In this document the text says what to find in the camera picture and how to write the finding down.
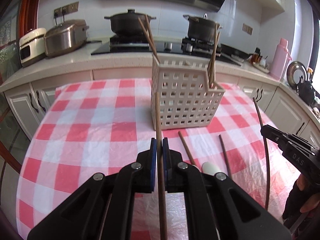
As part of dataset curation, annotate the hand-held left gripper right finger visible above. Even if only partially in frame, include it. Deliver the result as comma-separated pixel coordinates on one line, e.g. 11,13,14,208
162,137,293,240

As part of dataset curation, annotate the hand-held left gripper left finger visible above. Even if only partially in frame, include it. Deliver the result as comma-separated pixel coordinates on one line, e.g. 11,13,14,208
27,137,157,240

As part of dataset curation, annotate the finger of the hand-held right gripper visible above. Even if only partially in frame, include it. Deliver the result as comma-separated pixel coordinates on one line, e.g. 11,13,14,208
261,133,288,153
260,124,291,143

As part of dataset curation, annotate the white ceramic spoon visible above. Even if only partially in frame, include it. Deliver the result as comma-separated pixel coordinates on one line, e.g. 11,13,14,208
201,162,223,177

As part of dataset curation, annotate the white plastic utensil basket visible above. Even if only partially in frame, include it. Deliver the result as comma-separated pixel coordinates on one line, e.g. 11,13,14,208
151,57,225,131

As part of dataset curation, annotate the person's right hand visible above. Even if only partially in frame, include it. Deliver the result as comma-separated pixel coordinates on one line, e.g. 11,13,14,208
282,174,320,221

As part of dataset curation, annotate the black kettle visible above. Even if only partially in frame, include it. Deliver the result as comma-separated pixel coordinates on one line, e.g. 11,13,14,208
296,76,317,105

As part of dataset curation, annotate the pink thermos bottle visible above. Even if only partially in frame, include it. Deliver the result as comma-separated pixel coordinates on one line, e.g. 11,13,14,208
269,38,292,79

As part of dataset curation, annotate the red white checkered tablecloth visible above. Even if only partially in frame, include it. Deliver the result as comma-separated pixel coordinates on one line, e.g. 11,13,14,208
16,77,310,240

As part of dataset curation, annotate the black wok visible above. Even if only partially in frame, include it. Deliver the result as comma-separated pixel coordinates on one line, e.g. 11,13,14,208
220,44,253,63

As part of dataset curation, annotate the black glass gas cooktop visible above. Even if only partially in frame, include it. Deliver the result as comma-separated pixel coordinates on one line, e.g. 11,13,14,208
91,35,243,65

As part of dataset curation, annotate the black tall stock pot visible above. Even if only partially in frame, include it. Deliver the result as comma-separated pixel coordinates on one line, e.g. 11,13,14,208
183,14,223,43

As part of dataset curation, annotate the white stone countertop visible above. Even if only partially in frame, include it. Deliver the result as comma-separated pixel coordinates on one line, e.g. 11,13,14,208
0,42,320,120

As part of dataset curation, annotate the black casserole pot with lid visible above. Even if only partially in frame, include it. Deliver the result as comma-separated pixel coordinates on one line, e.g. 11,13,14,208
104,9,157,36

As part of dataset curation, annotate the silver rice cooker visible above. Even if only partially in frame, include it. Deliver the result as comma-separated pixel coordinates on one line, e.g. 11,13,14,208
44,19,90,57

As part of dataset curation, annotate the white electric cooker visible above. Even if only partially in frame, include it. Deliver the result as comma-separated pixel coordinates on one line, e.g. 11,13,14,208
19,27,48,68

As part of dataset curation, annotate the black power cord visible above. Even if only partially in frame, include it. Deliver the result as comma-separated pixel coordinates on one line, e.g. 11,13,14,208
54,11,67,27

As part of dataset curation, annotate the gold triple wall socket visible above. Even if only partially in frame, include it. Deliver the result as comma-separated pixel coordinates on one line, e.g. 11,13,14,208
54,2,79,18

